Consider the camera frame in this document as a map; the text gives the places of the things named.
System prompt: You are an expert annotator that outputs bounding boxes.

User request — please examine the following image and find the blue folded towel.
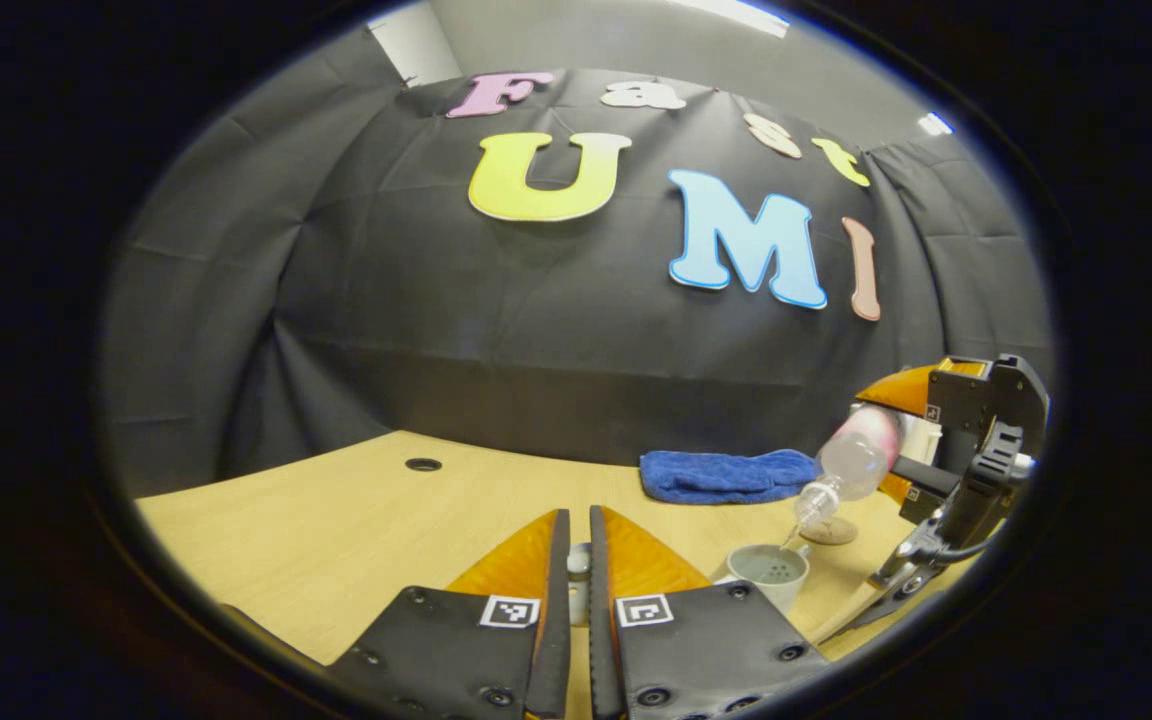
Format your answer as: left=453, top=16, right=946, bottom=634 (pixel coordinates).
left=639, top=448, right=822, bottom=505

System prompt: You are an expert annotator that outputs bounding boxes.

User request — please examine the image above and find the black backdrop cloth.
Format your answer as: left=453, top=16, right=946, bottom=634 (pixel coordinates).
left=101, top=68, right=1055, bottom=501

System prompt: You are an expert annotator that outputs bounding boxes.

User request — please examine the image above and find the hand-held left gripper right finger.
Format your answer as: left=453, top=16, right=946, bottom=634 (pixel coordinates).
left=589, top=505, right=830, bottom=720

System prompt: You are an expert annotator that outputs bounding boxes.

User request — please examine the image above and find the long ceiling light panel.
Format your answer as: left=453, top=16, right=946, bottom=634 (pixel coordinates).
left=681, top=0, right=792, bottom=38

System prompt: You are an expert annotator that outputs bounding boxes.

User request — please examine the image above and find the white teacup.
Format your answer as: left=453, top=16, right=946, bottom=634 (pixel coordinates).
left=714, top=543, right=812, bottom=616

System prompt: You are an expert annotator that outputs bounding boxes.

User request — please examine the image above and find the white toaster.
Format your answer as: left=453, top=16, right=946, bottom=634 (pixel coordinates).
left=901, top=415, right=942, bottom=466

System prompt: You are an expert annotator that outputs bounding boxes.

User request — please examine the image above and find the round brown coaster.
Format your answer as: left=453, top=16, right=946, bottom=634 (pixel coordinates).
left=801, top=515, right=859, bottom=546

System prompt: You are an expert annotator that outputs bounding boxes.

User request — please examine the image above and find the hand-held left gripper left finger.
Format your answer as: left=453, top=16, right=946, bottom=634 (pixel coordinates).
left=326, top=508, right=573, bottom=720

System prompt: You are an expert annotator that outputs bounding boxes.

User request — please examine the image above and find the clear water bottle red label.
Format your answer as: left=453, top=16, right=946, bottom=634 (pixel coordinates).
left=793, top=405, right=905, bottom=536

